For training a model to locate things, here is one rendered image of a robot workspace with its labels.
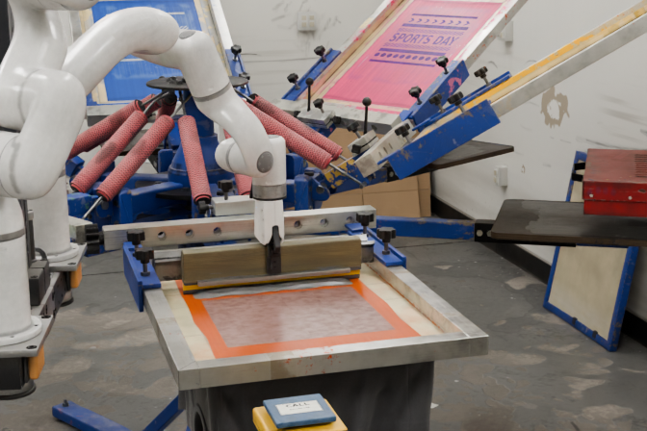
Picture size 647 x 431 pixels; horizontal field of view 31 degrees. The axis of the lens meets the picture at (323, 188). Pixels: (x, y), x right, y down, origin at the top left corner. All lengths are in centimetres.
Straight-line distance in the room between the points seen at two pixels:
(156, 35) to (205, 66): 15
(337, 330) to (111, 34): 73
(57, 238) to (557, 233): 142
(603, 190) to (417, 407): 95
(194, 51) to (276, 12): 449
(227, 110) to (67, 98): 72
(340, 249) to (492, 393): 200
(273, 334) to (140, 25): 65
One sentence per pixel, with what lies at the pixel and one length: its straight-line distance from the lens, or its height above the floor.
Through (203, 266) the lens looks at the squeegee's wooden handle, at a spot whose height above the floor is 102.
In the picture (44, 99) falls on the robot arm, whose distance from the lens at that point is 170.
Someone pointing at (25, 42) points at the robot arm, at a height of 157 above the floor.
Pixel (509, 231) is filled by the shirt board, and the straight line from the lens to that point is 309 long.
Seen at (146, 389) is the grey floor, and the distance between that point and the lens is 459.
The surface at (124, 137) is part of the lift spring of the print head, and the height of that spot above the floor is 117.
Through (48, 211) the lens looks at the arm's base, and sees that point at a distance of 219.
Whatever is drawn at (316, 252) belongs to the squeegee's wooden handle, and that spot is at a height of 103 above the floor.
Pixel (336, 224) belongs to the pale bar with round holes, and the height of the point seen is 101.
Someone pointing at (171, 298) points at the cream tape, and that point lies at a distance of 253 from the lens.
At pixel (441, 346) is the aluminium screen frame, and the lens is 215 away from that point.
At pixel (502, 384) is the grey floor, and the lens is 459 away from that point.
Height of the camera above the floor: 173
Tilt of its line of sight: 13 degrees down
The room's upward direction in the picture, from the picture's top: 1 degrees counter-clockwise
